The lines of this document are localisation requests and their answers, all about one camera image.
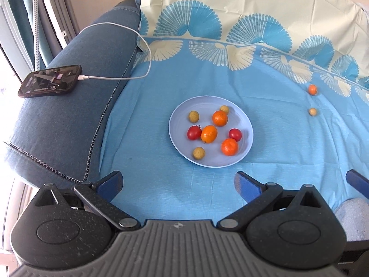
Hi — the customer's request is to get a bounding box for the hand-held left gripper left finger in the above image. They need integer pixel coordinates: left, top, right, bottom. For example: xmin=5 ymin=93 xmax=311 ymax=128
xmin=34 ymin=170 xmax=141 ymax=232

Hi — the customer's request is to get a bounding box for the red cherry tomato with stem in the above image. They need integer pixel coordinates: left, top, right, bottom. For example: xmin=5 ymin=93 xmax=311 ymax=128
xmin=187 ymin=125 xmax=202 ymax=141

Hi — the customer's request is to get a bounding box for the white charging cable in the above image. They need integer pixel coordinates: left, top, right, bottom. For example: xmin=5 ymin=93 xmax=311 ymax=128
xmin=77 ymin=21 xmax=152 ymax=82

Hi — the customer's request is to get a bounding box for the pale blue plate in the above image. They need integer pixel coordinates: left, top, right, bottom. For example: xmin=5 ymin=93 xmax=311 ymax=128
xmin=168 ymin=95 xmax=254 ymax=168

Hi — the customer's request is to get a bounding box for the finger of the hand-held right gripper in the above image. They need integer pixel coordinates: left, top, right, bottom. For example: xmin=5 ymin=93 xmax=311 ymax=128
xmin=345 ymin=169 xmax=369 ymax=189

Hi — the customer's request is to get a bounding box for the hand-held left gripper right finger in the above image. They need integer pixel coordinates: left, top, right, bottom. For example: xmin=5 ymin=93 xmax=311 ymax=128
xmin=216 ymin=171 xmax=325 ymax=232

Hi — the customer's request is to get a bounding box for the white dotted strap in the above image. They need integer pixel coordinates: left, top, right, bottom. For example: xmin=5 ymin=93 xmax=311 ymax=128
xmin=29 ymin=0 xmax=42 ymax=70

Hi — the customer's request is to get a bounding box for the blue fan-print cloth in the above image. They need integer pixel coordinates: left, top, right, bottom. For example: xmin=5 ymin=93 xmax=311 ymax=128
xmin=98 ymin=0 xmax=369 ymax=226

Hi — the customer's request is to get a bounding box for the black smartphone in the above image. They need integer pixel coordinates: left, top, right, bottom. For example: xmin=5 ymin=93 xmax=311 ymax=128
xmin=18 ymin=65 xmax=83 ymax=99

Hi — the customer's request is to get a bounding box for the teal curtain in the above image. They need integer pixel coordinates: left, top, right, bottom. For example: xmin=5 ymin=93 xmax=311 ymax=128
xmin=9 ymin=0 xmax=49 ymax=67

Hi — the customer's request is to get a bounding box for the white textured cloth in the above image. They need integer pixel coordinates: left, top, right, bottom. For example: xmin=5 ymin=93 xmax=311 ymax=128
xmin=334 ymin=199 xmax=369 ymax=241

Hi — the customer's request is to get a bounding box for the small orange with stem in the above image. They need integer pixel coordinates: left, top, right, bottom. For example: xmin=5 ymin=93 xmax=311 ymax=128
xmin=201 ymin=125 xmax=218 ymax=144

